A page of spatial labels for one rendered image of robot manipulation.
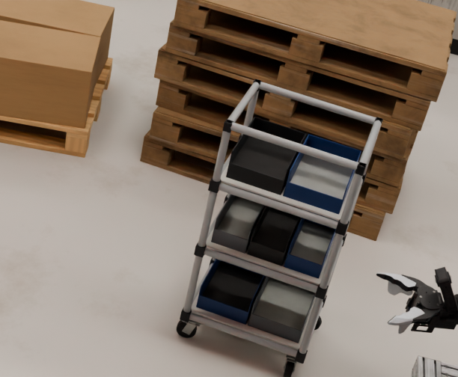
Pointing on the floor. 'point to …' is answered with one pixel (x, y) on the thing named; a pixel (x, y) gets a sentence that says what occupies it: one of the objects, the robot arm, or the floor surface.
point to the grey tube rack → (275, 229)
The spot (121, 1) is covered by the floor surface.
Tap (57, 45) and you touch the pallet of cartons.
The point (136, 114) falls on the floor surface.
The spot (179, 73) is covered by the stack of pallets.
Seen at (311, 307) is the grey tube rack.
